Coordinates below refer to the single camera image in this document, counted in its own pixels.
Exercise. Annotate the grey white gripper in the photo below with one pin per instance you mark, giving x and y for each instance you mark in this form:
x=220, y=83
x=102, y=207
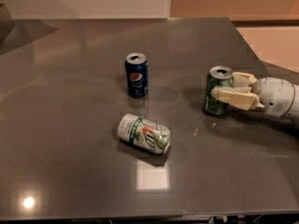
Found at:
x=275, y=94

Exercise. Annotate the green soda can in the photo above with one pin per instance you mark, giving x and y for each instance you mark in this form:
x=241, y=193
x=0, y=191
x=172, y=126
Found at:
x=218, y=77

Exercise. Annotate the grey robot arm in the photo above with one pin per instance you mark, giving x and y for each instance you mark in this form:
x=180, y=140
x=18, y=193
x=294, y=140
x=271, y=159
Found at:
x=295, y=118

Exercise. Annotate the blue Pepsi can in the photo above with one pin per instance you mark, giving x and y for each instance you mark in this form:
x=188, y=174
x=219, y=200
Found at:
x=136, y=67

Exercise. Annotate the white 7UP can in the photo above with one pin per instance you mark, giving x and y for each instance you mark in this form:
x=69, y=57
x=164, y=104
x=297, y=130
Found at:
x=144, y=134

